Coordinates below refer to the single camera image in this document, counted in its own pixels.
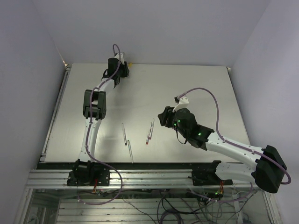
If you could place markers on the green marker pen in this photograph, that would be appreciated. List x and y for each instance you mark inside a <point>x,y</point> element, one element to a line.
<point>130,151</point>

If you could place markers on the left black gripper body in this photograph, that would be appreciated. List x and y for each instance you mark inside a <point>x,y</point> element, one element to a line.
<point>124,70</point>

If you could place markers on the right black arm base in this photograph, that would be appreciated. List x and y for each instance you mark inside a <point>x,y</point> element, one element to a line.
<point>204,174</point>

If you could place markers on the blue marker pen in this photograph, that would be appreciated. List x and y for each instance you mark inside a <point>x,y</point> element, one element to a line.
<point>124,134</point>

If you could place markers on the purple marker pen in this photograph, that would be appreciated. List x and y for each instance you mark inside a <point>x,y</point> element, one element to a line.
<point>151,129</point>

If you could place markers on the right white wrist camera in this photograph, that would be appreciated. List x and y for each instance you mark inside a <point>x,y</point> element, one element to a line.
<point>182,102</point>

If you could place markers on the aluminium frame rail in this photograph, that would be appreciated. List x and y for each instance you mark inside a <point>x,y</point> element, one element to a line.
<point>132,179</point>

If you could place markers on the red marker pen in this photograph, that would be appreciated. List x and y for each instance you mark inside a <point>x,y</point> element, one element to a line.
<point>147,139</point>

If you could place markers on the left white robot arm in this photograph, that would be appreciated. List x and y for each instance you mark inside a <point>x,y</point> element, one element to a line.
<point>95,104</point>

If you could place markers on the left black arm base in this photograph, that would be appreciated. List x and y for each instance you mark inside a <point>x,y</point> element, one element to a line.
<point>88,174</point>

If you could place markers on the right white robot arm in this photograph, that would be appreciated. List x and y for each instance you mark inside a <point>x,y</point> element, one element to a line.
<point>263,166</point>

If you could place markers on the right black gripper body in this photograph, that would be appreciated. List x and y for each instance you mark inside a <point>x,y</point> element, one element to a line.
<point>181,131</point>

